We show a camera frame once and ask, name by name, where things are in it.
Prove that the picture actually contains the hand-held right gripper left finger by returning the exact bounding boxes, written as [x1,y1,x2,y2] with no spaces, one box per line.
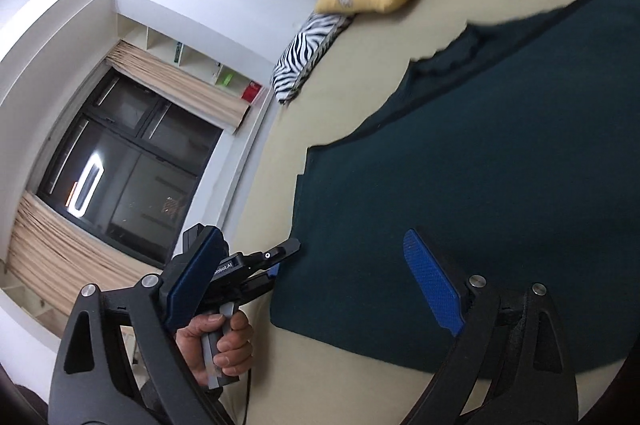
[47,225,236,425]

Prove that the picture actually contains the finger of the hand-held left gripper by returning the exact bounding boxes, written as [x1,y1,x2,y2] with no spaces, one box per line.
[246,237,302,268]
[239,264,281,306]

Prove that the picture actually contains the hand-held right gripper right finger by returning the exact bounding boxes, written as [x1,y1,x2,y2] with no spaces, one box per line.
[400,227,583,425]

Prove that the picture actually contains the dark green sweater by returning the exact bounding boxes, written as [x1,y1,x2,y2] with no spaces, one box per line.
[269,0,640,377]

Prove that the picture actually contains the person's left hand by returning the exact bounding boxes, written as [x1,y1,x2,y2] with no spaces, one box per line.
[175,311,256,389]

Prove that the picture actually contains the white window ledge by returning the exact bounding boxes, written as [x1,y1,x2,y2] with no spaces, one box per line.
[215,88,283,236]

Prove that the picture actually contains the dark window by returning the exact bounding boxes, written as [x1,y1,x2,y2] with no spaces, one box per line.
[36,66,224,269]

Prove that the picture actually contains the bed with beige sheet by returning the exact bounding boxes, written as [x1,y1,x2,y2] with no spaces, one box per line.
[220,0,640,425]

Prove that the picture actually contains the zebra striped pillow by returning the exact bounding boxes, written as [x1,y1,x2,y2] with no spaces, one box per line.
[271,12,354,105]

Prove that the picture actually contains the white wall shelf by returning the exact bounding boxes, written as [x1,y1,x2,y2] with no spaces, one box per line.
[116,24,267,107]

